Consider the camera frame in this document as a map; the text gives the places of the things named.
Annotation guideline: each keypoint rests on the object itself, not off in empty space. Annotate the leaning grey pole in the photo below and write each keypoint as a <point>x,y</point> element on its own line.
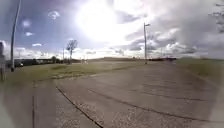
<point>14,36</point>

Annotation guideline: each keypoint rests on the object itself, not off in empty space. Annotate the tall street lamp pole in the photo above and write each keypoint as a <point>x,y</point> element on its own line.
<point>145,43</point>

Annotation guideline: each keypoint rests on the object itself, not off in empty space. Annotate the dark hedge line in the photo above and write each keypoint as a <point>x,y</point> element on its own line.
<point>33,62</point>

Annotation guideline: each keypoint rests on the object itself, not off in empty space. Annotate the distant low hill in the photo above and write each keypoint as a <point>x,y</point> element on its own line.
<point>110,59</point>

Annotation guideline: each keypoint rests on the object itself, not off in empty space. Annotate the grass field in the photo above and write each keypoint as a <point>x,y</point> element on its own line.
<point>50,70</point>
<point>203,66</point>

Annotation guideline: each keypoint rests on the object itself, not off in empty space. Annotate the bare tree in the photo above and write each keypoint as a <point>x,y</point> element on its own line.
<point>70,48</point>

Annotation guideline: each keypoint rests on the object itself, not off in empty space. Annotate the grey concrete slab road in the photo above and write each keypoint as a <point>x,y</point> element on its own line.
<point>140,96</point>

